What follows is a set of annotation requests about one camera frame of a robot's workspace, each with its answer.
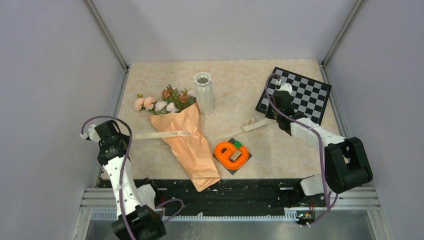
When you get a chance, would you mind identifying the orange paper flower bouquet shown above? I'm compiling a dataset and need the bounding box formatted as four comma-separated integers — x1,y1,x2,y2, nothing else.
133,85,221,192

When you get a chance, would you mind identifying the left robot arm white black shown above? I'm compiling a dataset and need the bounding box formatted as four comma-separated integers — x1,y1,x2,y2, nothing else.
94,120,166,240

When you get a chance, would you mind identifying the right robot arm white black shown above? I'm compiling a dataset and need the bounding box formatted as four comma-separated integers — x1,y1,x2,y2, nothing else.
265,90,374,206

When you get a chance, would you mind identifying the white ribbed vase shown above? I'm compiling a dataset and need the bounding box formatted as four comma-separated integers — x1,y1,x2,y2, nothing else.
194,72,215,116

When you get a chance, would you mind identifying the green cube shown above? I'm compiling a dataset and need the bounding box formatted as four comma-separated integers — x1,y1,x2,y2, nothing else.
233,141,243,149

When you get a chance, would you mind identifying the tan wooden block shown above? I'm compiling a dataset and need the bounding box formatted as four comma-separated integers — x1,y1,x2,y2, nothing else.
229,150,242,162

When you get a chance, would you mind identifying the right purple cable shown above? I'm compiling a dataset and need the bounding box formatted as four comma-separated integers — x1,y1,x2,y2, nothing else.
264,72,339,226

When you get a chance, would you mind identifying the purple cable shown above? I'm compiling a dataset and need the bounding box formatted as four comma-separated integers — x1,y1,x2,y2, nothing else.
264,72,339,226
81,115,185,240

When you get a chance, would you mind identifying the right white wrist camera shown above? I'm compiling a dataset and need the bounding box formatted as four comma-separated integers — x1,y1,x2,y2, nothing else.
275,79,293,95

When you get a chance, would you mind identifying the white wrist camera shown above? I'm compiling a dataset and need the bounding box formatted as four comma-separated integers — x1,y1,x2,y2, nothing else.
79,124,101,143
275,79,293,95

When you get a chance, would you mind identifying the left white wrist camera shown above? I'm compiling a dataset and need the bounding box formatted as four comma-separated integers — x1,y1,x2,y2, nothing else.
79,124,101,143

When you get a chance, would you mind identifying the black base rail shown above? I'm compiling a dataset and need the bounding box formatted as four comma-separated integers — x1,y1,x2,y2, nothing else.
99,178,327,218

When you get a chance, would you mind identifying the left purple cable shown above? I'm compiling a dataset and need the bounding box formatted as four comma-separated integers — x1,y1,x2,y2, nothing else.
81,115,185,240

